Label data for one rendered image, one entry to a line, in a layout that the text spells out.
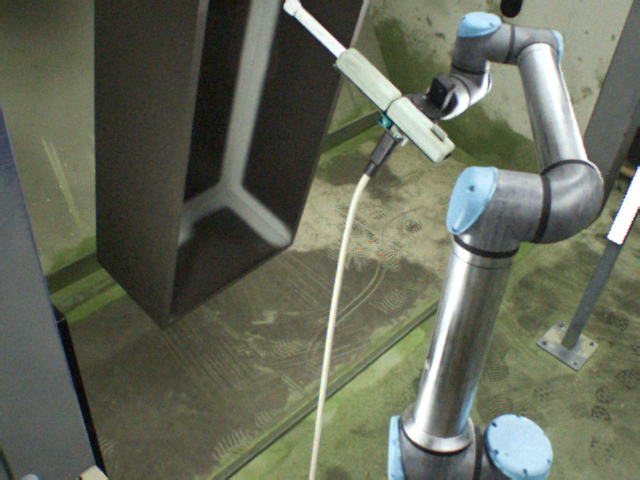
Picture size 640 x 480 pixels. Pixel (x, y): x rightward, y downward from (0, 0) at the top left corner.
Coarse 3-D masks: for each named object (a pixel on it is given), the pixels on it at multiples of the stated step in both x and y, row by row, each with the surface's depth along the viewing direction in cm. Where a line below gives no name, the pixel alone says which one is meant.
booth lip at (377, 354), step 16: (432, 304) 290; (416, 320) 283; (400, 336) 276; (384, 352) 271; (352, 368) 261; (336, 384) 255; (304, 416) 245; (272, 432) 237; (256, 448) 232; (240, 464) 227
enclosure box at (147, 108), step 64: (128, 0) 145; (192, 0) 130; (256, 0) 198; (320, 0) 187; (128, 64) 156; (192, 64) 140; (256, 64) 217; (320, 64) 198; (128, 128) 170; (192, 128) 155; (256, 128) 232; (320, 128) 211; (128, 192) 186; (192, 192) 243; (256, 192) 249; (128, 256) 205; (192, 256) 235; (256, 256) 242
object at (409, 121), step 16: (288, 0) 145; (304, 16) 144; (320, 32) 143; (336, 48) 142; (336, 64) 143; (352, 64) 140; (368, 64) 141; (352, 80) 142; (368, 80) 139; (384, 80) 140; (368, 96) 141; (384, 96) 138; (400, 96) 139; (400, 112) 137; (416, 112) 138; (400, 128) 139; (416, 128) 136; (432, 128) 135; (384, 144) 145; (416, 144) 138; (432, 144) 135; (448, 144) 135; (384, 160) 148; (432, 160) 137; (368, 176) 153
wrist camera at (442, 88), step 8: (440, 72) 142; (440, 80) 141; (448, 80) 141; (432, 88) 146; (440, 88) 142; (448, 88) 141; (432, 96) 148; (440, 96) 145; (448, 96) 144; (440, 104) 148
